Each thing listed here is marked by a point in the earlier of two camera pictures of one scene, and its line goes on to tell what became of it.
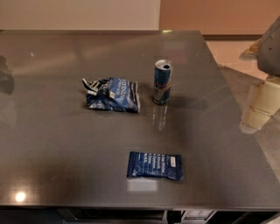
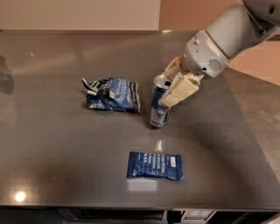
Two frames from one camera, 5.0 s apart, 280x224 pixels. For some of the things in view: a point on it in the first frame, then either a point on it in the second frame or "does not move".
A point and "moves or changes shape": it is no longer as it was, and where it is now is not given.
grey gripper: [269, 51] -> [204, 55]
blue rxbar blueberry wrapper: [155, 164] does not move
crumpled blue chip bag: [111, 93] does not move
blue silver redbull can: [163, 75] moves or changes shape
